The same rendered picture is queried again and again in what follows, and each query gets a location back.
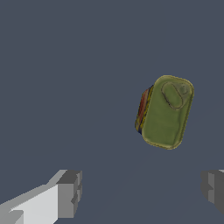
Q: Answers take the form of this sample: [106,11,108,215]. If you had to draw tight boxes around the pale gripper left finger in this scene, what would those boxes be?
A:
[0,169,83,224]

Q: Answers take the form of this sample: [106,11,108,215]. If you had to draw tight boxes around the olive rectangular pull-tab tin can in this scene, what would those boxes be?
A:
[134,74,195,151]

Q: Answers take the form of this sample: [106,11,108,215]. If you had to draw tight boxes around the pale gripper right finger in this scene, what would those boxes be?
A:
[199,169,224,215]

